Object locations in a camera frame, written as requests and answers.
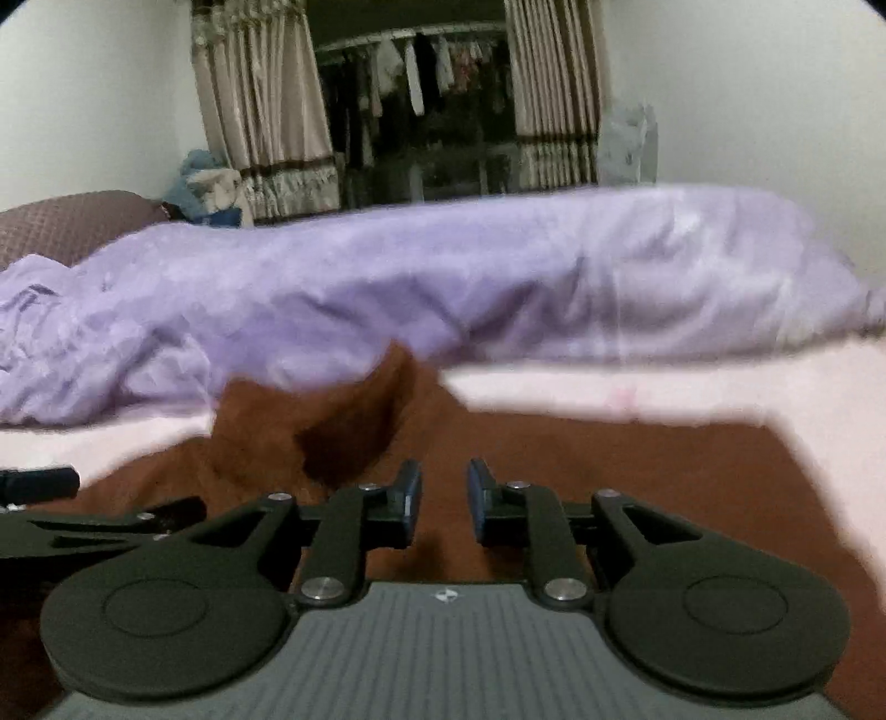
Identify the brown garment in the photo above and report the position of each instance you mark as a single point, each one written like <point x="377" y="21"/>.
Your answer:
<point x="623" y="471"/>

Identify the row of hanging clothes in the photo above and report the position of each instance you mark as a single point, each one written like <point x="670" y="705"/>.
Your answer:
<point x="415" y="76"/>

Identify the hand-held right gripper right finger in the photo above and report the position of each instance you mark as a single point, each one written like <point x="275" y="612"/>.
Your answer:
<point x="479" y="502"/>

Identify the mauve quilted pillow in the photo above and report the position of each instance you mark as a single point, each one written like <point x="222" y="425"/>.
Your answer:
<point x="69" y="221"/>

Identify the pink printed bed sheet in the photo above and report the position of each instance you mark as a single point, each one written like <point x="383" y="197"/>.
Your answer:
<point x="796" y="388"/>

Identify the white plastic bag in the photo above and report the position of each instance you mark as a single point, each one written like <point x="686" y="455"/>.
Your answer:
<point x="626" y="145"/>

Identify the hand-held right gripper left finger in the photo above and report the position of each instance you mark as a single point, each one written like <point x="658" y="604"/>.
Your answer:
<point x="413" y="498"/>

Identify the purple duvet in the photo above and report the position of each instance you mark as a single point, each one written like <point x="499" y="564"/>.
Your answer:
<point x="484" y="277"/>

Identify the blue and white clothes pile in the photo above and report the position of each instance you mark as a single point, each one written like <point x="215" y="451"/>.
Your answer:
<point x="207" y="183"/>

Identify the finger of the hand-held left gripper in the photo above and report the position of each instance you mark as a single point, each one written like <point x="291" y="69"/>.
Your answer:
<point x="69" y="533"/>
<point x="38" y="484"/>

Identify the beige striped curtain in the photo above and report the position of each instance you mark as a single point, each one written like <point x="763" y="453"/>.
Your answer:
<point x="263" y="104"/>
<point x="554" y="83"/>

